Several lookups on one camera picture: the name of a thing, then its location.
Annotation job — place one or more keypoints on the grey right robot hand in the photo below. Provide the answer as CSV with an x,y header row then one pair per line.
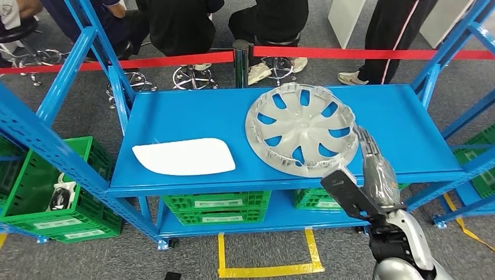
x,y
381,181

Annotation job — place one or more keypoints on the silver plastic wheel hubcap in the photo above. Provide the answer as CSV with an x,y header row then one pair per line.
x,y
301,127

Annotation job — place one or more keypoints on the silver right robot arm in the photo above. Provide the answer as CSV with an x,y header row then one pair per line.
x,y
406,239

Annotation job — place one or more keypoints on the white plastic panel part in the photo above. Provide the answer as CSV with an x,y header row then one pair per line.
x,y
185,156

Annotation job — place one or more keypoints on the white and black part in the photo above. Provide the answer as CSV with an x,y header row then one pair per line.
x,y
60,197

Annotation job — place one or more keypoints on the red barrier belt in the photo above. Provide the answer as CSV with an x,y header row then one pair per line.
x,y
174,60
328,53

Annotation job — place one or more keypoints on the person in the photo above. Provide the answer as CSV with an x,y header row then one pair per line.
x,y
11,11
390,31
181,23
278,15
69,15

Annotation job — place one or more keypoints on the white board panel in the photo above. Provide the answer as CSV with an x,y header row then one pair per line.
x,y
346,19
444,19

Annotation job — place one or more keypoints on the black stool with chrome base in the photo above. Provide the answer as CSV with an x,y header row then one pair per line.
x,y
136,79
280,40
193,76
17,31

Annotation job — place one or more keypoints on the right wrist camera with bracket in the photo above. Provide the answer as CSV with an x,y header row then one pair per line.
x,y
348,193

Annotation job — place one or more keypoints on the black barrier post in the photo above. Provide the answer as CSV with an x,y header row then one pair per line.
x,y
241,63

